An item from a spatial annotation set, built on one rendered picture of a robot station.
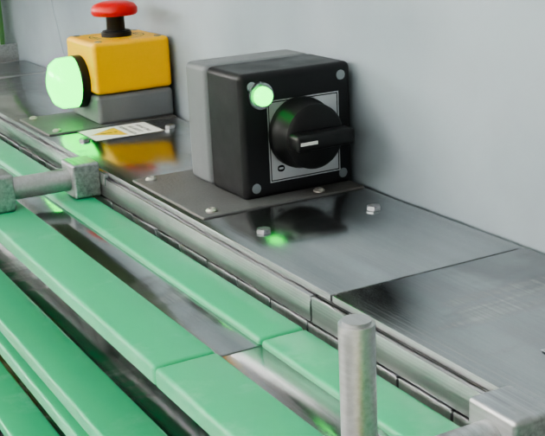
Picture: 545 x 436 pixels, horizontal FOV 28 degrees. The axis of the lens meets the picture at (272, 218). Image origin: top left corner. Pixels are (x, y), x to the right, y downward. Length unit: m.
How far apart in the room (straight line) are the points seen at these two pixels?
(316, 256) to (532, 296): 0.12
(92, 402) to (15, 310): 0.17
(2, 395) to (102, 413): 0.27
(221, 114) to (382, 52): 0.11
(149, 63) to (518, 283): 0.49
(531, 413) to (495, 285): 0.15
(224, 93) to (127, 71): 0.27
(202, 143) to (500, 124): 0.22
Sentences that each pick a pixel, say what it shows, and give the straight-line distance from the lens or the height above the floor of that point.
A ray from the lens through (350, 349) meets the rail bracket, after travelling 0.34.
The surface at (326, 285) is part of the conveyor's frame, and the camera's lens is 0.53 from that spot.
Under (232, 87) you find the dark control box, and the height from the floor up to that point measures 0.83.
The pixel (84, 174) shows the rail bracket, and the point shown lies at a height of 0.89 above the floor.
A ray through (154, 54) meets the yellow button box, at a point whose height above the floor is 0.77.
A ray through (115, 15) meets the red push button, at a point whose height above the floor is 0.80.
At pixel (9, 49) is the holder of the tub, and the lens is 1.42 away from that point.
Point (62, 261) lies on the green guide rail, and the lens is 0.65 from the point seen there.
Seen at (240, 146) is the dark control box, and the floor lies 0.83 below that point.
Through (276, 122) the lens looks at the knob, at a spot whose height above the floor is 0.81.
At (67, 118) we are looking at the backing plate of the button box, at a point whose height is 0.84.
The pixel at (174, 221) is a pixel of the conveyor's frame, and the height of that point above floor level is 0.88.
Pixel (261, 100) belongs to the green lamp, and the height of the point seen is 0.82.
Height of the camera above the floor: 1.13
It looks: 27 degrees down
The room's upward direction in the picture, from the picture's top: 102 degrees counter-clockwise
